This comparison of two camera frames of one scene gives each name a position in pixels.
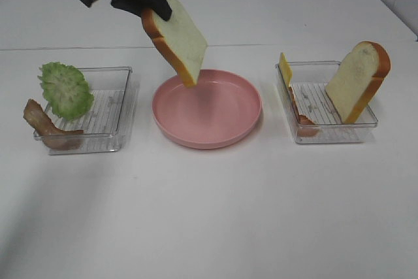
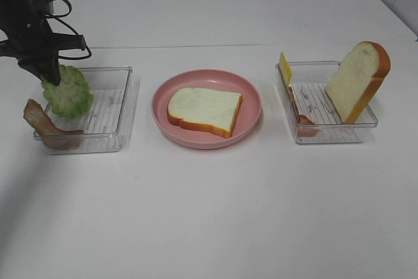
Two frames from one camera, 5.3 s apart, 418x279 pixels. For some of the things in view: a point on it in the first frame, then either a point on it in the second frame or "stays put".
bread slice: (178, 38) to (204, 109)
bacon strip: (305, 127) stays put
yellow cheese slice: (286, 69) stays put
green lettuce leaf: (66, 89) stays put
